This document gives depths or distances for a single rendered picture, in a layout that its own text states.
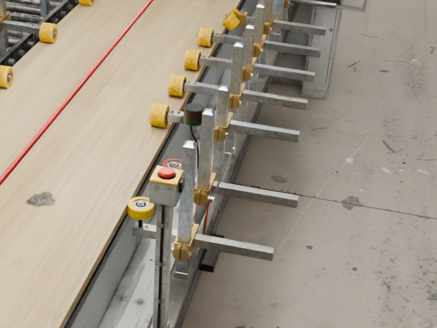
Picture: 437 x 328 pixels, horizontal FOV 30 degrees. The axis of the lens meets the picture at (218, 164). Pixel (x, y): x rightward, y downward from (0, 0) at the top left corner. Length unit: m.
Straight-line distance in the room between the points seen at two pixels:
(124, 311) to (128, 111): 0.81
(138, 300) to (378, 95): 3.20
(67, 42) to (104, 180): 1.09
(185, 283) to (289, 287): 1.20
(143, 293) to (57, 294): 0.49
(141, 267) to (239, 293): 0.96
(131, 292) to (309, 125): 2.55
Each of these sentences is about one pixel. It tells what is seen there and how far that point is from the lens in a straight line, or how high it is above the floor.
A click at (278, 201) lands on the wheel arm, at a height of 0.85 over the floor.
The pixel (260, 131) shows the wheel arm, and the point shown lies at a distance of 2.81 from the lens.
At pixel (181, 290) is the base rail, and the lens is 2.48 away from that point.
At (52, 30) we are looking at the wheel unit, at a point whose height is 0.96.
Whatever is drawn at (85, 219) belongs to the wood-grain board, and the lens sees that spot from 2.42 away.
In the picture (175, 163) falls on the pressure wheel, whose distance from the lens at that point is 2.66.
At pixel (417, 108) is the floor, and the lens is 5.35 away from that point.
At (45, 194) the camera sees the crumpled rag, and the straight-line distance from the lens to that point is 2.52.
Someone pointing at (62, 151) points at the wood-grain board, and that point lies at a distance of 2.75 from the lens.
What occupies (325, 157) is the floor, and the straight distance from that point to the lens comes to 4.61.
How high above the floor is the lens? 2.30
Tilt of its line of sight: 31 degrees down
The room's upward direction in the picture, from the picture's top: 5 degrees clockwise
